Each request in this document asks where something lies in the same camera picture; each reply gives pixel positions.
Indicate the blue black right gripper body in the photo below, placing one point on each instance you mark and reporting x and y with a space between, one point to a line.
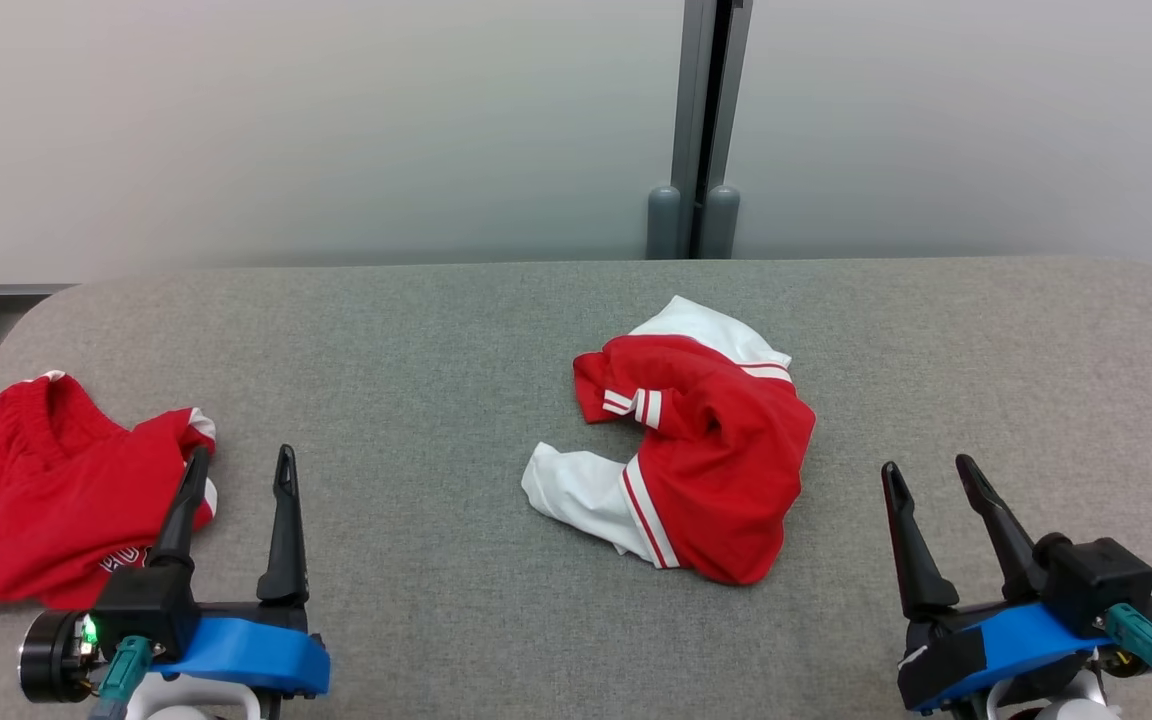
1016 645

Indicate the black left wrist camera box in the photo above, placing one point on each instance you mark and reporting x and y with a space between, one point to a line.
141 600

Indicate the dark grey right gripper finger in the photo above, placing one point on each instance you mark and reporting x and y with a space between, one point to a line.
914 560
1006 540

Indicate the grey partition post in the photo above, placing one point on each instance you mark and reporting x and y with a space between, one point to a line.
688 100

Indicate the red basketball shorts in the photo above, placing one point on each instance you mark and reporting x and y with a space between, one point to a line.
36 500

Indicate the red white number 23 jersey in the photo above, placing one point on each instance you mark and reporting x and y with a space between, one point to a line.
726 470

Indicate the grey fabric padded table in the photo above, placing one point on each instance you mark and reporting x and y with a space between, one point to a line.
416 400

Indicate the grey cylindrical post foot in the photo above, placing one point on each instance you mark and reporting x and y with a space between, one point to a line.
663 225
723 225

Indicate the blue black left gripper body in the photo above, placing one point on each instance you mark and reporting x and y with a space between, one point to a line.
256 650

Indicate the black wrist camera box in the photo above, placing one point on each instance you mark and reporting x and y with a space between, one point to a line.
141 600
1096 580

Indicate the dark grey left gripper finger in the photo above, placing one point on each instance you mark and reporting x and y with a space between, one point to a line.
285 540
181 520

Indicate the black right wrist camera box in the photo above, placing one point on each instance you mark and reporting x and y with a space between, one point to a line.
1096 580

